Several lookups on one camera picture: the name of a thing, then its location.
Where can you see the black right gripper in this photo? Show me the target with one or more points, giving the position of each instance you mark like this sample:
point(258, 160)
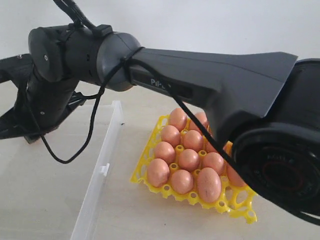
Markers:
point(40, 107)

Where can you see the clear plastic tray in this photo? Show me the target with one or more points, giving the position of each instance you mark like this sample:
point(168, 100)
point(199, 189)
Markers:
point(41, 199)

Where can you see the brown egg front bin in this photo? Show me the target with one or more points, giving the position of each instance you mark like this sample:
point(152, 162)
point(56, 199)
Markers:
point(165, 151)

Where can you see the brown egg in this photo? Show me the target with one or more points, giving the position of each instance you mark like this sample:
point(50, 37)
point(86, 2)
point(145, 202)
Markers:
point(171, 135)
point(209, 185)
point(158, 172)
point(234, 178)

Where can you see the brown egg packed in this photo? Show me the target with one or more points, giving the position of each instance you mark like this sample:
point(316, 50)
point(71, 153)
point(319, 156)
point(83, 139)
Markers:
point(201, 116)
point(178, 119)

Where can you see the brown egg third row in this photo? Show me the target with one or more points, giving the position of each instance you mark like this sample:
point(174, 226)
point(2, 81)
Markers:
point(215, 161)
point(193, 140)

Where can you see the brown egg fourth row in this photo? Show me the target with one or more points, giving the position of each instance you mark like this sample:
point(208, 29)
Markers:
point(188, 160)
point(209, 148)

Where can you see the brown egg second row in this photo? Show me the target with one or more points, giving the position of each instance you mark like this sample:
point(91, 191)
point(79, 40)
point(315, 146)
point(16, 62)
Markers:
point(182, 181)

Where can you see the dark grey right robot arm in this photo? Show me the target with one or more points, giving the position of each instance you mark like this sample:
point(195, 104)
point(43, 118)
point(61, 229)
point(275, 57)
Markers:
point(266, 104)

